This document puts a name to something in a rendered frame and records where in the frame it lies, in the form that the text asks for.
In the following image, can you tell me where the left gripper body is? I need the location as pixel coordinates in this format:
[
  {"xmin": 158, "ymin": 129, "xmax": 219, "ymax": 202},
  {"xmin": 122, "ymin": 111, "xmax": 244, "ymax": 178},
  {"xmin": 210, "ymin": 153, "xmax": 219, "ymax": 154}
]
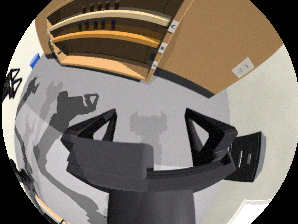
[{"xmin": 3, "ymin": 69, "xmax": 13, "ymax": 101}]

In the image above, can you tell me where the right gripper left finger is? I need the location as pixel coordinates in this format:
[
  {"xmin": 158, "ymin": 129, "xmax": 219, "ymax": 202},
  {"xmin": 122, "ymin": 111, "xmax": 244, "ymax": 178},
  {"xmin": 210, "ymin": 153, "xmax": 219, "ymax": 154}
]
[{"xmin": 64, "ymin": 108, "xmax": 117, "ymax": 141}]

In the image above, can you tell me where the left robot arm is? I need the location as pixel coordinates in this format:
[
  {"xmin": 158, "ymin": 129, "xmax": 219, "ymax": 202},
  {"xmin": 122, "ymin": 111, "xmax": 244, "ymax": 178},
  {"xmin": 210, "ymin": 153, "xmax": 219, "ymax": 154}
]
[{"xmin": 3, "ymin": 77, "xmax": 31, "ymax": 190}]

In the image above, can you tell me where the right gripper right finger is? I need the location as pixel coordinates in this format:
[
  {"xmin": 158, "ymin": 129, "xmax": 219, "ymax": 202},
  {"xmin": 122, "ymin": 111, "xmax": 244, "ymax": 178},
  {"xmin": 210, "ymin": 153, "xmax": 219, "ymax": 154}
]
[{"xmin": 185, "ymin": 108, "xmax": 238, "ymax": 167}]

